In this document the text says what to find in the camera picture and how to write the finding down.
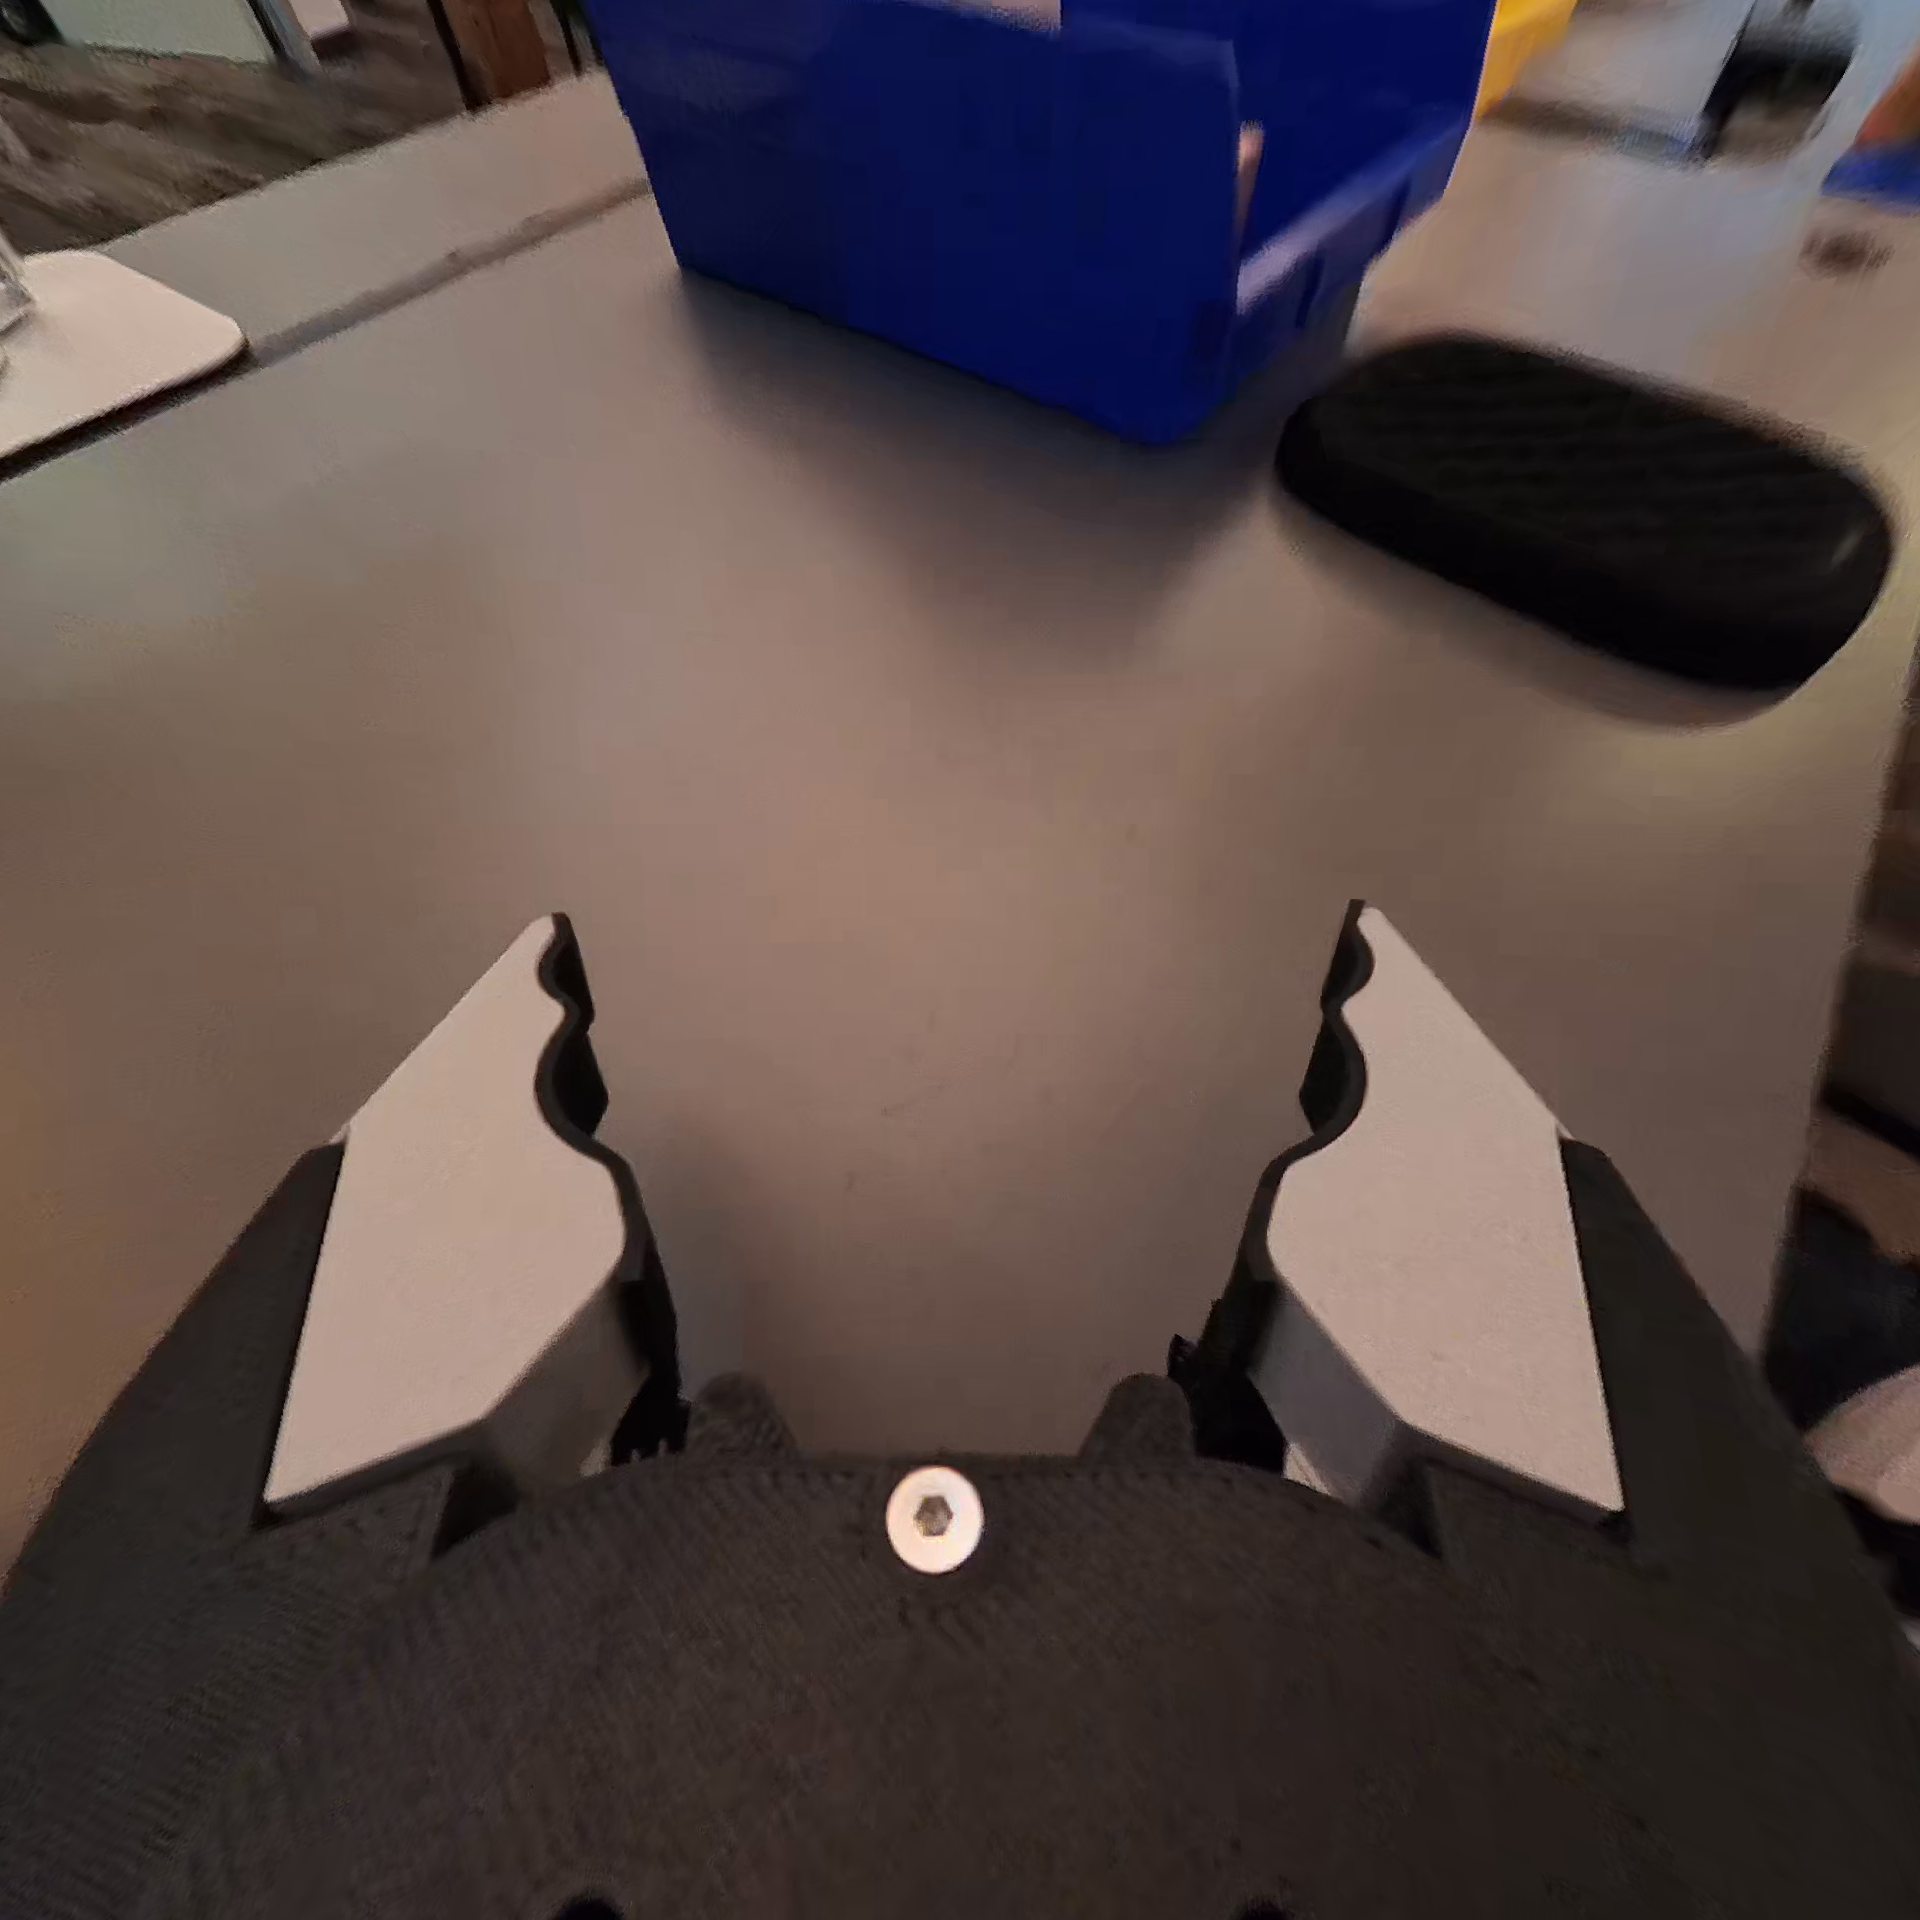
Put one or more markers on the yellow plastic bin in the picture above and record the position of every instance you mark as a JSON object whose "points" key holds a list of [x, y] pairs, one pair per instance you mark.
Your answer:
{"points": [[1522, 45]]}

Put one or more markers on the blue plastic bin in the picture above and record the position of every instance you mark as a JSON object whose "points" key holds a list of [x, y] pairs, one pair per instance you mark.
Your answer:
{"points": [[973, 182]]}

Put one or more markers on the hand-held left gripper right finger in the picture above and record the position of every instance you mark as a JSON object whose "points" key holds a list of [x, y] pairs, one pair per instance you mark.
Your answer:
{"points": [[1441, 1277]]}

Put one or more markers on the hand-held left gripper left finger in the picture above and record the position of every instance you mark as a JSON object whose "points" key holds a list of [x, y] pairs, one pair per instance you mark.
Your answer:
{"points": [[451, 1277]]}

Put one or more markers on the black cushion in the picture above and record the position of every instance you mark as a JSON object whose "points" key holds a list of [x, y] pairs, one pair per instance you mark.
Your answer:
{"points": [[1588, 511]]}

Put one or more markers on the person's white clothing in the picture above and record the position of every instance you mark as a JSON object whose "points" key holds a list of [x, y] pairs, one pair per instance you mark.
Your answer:
{"points": [[1874, 1441]]}

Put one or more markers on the white metal plate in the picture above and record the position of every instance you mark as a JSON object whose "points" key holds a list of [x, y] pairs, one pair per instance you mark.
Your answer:
{"points": [[105, 346]]}

